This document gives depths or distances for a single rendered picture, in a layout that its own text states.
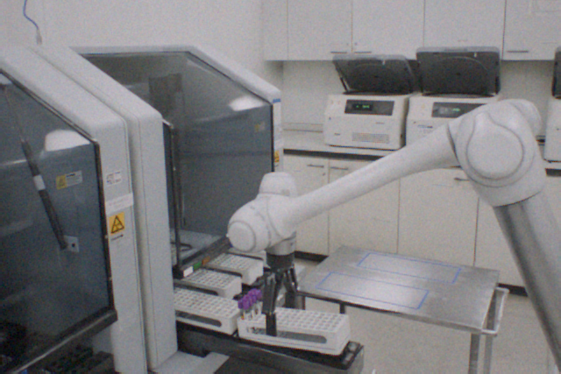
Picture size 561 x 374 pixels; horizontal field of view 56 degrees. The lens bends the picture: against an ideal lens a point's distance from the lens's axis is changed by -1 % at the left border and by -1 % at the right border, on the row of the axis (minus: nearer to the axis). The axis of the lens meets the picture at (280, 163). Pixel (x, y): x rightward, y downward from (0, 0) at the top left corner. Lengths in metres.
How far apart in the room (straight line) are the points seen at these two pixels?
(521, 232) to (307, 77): 3.55
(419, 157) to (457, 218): 2.45
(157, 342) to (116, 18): 1.85
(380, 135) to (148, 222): 2.47
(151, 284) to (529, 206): 0.95
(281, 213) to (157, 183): 0.39
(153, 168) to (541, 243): 0.92
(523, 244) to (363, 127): 2.69
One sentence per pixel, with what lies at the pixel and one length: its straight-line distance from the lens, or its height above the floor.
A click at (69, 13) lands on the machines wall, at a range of 2.75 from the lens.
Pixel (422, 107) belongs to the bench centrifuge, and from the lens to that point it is 3.64.
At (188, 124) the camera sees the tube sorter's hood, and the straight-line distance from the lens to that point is 1.52.
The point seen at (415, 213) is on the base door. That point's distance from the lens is 3.73.
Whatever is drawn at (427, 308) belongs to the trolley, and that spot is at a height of 0.82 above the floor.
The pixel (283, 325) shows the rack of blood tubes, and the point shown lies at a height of 0.88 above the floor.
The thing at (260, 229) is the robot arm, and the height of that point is 1.21.
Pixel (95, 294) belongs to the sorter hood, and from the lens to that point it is 1.33.
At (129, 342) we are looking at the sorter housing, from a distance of 1.48.
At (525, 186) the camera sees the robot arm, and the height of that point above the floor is 1.35.
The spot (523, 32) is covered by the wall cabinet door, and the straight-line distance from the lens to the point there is 3.79.
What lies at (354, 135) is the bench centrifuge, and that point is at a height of 1.00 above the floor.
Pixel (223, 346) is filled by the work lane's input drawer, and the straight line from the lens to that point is 1.59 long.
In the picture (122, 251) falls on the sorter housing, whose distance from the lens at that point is 1.38.
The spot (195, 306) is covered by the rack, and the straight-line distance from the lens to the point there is 1.64.
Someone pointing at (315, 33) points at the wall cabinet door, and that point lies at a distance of 4.10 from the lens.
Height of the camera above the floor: 1.60
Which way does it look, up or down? 12 degrees down
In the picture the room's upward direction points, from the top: 1 degrees counter-clockwise
